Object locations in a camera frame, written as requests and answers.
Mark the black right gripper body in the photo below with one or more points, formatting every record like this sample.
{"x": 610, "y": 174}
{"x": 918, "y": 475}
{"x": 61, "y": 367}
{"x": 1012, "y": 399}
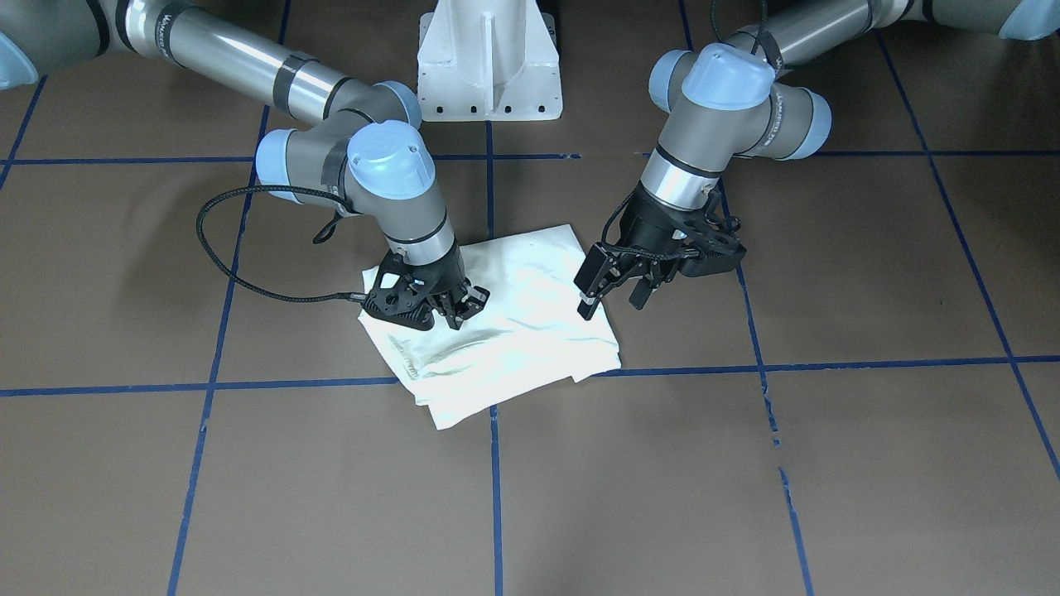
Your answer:
{"x": 445, "y": 274}

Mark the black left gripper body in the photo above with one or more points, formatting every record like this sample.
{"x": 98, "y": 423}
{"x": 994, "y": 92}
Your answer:
{"x": 644, "y": 226}

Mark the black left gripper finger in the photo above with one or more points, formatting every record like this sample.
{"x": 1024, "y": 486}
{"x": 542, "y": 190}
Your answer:
{"x": 602, "y": 270}
{"x": 646, "y": 285}

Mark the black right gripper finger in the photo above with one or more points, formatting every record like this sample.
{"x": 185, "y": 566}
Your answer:
{"x": 472, "y": 301}
{"x": 450, "y": 312}

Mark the cream long sleeve shirt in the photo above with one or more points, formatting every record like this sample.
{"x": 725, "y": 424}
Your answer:
{"x": 528, "y": 335}

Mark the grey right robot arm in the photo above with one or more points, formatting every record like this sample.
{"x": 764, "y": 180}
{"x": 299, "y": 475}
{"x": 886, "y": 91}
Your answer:
{"x": 164, "y": 82}

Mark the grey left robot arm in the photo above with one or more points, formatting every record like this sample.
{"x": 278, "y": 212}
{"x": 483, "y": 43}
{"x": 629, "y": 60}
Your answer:
{"x": 728, "y": 101}

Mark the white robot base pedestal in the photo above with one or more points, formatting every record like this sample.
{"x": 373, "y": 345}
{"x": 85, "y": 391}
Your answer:
{"x": 489, "y": 61}

